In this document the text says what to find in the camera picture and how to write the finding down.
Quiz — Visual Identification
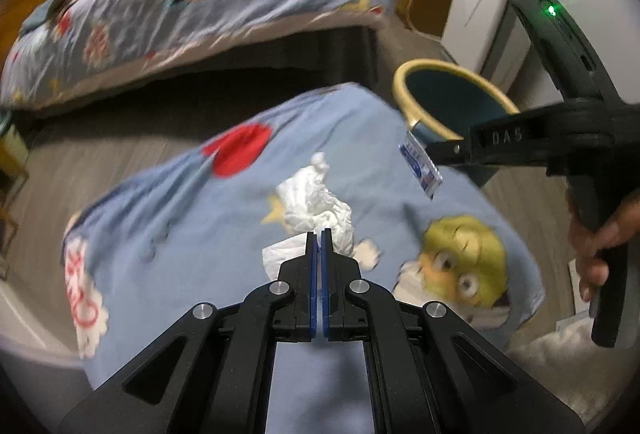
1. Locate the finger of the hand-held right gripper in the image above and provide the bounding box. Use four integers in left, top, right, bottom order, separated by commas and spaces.
422, 134, 501, 169

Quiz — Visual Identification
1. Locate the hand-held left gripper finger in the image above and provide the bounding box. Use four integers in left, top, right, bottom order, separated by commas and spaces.
57, 230, 320, 434
320, 228, 586, 434

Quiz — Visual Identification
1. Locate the blue white sachet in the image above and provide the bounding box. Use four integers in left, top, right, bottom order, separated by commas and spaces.
398, 130, 444, 199

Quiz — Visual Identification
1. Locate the blue bin with yellow rim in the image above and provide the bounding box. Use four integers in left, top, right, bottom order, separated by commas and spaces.
392, 58, 522, 149

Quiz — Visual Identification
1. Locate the white tissue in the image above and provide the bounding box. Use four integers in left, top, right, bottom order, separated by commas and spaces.
262, 153, 383, 282

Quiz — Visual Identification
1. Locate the person's right hand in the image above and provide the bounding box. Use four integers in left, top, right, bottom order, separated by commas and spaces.
567, 188, 640, 302

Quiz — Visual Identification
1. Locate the white air purifier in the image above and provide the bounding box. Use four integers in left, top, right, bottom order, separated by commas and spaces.
442, 0, 533, 87

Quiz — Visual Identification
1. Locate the white fluffy cloth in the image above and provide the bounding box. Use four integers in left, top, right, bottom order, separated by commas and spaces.
520, 311, 616, 425

